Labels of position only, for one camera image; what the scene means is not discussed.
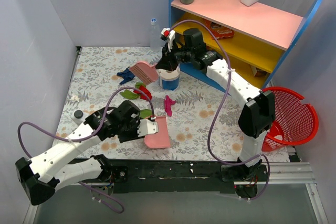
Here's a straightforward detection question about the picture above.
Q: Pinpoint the pink hand brush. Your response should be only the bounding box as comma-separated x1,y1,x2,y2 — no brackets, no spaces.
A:
129,61,159,85

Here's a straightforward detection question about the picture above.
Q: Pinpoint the red paper scrap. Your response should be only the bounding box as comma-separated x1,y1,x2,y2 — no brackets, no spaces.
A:
133,85,152,100

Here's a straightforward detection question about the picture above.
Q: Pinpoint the magenta paper scrap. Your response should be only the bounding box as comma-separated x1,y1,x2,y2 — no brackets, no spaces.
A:
164,95,176,117

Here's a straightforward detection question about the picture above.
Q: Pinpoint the pink dustpan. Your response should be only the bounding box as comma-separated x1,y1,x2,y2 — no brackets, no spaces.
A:
144,116,171,149

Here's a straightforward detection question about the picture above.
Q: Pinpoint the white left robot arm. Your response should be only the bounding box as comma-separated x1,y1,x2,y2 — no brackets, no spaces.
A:
15,101,147,206

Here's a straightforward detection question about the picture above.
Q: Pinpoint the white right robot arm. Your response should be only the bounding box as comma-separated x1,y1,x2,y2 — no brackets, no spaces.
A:
156,28,275,181

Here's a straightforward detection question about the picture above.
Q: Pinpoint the white toilet paper roll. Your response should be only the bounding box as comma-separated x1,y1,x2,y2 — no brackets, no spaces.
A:
159,67,180,81

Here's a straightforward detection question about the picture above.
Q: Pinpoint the clear plastic water bottle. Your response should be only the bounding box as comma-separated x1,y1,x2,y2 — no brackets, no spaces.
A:
150,18,161,51

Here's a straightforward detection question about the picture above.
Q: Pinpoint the orange snack packet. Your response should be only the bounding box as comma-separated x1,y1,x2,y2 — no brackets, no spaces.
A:
202,19,235,40

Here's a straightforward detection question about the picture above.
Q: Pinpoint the small green paper scrap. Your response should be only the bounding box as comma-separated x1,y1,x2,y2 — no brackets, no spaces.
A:
135,82,146,89

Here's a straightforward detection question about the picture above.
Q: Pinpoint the dark blue paper scrap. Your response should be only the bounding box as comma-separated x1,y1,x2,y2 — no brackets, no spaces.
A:
116,67,135,85

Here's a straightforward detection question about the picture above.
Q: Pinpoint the white bottle black cap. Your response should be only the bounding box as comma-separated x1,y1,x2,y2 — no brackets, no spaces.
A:
70,110,89,125

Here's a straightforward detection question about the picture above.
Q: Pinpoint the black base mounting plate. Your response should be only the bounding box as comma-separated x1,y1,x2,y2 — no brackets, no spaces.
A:
81,159,271,195

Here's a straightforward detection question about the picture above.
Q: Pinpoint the blue yellow pink shelf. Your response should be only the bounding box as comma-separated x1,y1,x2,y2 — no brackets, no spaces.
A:
169,0,323,88

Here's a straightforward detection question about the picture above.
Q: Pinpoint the brown box lower shelf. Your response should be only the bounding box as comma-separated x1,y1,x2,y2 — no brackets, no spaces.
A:
250,65,268,78

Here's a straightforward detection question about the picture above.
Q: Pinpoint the red mesh waste basket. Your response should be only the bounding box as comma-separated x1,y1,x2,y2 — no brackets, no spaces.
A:
262,87,319,152

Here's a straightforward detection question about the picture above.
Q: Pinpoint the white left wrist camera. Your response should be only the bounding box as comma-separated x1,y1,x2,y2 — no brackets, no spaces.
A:
137,116,159,138

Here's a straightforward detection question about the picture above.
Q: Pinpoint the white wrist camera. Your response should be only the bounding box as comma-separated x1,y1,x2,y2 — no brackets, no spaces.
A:
161,28,175,52
137,116,159,138

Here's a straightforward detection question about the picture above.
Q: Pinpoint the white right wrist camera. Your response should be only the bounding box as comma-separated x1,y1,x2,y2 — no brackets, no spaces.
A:
161,28,175,52

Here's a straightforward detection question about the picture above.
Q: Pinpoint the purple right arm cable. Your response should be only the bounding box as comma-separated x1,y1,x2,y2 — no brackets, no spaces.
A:
167,20,271,201

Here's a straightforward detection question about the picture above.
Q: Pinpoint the aluminium frame rail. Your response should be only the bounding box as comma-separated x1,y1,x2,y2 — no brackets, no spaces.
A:
24,163,328,223

